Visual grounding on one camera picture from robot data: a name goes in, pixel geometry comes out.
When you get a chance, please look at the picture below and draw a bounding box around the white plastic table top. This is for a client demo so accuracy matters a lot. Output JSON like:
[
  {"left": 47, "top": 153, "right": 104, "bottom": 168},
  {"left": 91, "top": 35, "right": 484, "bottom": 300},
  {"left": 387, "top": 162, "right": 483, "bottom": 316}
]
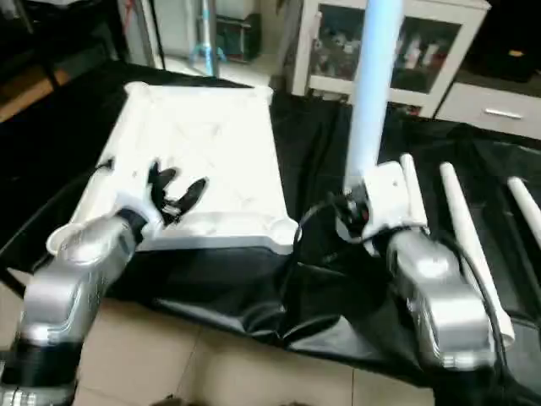
[{"left": 45, "top": 82, "right": 299, "bottom": 257}]

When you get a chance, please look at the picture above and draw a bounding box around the black mat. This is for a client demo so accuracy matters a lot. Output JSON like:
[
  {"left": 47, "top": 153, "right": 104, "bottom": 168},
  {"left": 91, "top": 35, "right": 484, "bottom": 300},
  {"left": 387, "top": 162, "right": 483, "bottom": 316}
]
[{"left": 0, "top": 58, "right": 541, "bottom": 388}]

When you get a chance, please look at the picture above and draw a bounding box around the white drawer unit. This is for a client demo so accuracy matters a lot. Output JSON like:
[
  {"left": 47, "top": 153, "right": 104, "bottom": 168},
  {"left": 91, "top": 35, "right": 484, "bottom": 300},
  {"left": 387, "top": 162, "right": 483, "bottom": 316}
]
[{"left": 434, "top": 82, "right": 541, "bottom": 141}]

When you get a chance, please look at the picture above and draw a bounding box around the light blue plastic stand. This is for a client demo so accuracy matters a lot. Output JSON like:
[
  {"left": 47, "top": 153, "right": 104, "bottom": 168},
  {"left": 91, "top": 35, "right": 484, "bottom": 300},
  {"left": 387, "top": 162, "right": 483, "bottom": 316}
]
[{"left": 189, "top": 0, "right": 228, "bottom": 65}]

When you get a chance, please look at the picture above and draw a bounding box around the white glass-door cabinet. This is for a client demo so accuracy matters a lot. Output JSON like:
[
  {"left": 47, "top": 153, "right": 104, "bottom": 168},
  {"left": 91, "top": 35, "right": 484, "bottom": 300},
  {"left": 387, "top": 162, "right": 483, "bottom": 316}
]
[{"left": 290, "top": 0, "right": 492, "bottom": 120}]

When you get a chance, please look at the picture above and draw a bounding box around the black box with orange label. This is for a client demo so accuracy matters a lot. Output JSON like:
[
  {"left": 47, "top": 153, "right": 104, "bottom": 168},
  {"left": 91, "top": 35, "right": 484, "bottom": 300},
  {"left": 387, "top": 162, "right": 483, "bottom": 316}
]
[{"left": 467, "top": 0, "right": 541, "bottom": 85}]

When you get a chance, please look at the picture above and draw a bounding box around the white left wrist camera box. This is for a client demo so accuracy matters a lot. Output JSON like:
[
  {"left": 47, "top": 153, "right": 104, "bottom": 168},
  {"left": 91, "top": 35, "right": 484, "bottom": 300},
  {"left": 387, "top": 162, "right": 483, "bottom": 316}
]
[{"left": 112, "top": 189, "right": 167, "bottom": 232}]

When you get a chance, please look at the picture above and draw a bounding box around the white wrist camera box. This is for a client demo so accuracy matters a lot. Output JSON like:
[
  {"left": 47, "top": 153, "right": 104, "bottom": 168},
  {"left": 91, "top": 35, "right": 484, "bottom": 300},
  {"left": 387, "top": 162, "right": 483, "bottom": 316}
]
[
  {"left": 112, "top": 189, "right": 167, "bottom": 232},
  {"left": 360, "top": 160, "right": 429, "bottom": 249}
]

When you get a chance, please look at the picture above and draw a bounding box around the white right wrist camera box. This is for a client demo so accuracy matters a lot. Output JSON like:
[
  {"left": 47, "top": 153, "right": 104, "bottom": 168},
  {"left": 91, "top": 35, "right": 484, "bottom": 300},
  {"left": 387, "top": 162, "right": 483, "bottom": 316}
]
[{"left": 360, "top": 160, "right": 429, "bottom": 249}]

